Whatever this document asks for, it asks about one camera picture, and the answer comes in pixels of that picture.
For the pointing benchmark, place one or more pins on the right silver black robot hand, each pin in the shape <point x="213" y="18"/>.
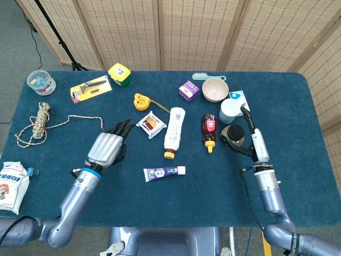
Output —
<point x="259" y="144"/>

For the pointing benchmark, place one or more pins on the purple white toothpaste tube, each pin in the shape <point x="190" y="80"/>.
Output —
<point x="160" y="173"/>

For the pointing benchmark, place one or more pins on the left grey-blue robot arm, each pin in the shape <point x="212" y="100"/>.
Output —
<point x="74" y="200"/>

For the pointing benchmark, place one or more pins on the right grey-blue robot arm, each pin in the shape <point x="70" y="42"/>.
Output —
<point x="271" y="197"/>

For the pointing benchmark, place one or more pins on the white drink bottle yellow cap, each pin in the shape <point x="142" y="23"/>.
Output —
<point x="174" y="128"/>

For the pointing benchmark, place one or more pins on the glass seed jar black lid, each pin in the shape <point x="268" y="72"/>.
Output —
<point x="235" y="133"/>

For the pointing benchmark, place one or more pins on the light blue cup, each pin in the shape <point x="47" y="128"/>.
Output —
<point x="229" y="110"/>

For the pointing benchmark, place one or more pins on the red sauce bottle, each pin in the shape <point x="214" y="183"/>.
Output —
<point x="210" y="128"/>

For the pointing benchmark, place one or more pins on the white blue flat packet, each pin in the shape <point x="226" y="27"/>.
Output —
<point x="238" y="96"/>

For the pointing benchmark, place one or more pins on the beige bowl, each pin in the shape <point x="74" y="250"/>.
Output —
<point x="215" y="89"/>

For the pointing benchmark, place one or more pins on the purple tissue pack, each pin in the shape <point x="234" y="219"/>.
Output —
<point x="188" y="91"/>

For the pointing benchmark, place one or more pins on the teal brush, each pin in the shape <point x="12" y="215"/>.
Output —
<point x="201" y="76"/>

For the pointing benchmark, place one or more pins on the blue table cloth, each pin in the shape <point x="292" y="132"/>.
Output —
<point x="170" y="202"/>

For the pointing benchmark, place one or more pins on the white red snack packet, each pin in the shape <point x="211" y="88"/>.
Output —
<point x="152" y="125"/>

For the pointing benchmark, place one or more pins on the yellow orange tape measure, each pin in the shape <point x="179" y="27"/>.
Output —
<point x="141" y="102"/>

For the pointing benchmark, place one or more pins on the grey-blue robot torso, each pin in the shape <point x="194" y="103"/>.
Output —
<point x="165" y="241"/>

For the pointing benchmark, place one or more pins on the green container yellow lid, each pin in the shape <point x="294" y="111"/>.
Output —
<point x="120" y="73"/>

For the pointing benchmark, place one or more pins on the razor in yellow blister pack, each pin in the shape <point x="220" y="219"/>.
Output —
<point x="90" y="89"/>

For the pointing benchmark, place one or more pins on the clear plastic jar of clips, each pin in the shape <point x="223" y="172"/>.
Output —
<point x="41" y="82"/>

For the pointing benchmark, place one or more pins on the black tripod stand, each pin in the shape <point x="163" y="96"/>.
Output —
<point x="57" y="37"/>

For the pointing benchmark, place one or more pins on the blue binder clip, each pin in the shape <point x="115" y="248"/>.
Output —
<point x="31" y="171"/>

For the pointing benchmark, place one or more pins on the white sugar bag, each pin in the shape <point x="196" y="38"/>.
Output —
<point x="12" y="186"/>

